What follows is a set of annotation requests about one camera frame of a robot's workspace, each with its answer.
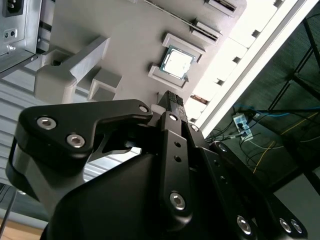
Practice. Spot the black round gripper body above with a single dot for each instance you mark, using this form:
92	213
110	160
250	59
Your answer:
112	205

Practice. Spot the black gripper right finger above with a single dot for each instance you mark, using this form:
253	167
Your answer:
225	180

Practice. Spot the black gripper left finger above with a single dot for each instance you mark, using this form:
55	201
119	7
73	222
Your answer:
62	117

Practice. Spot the silver green CPU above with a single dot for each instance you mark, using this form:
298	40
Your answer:
177	62

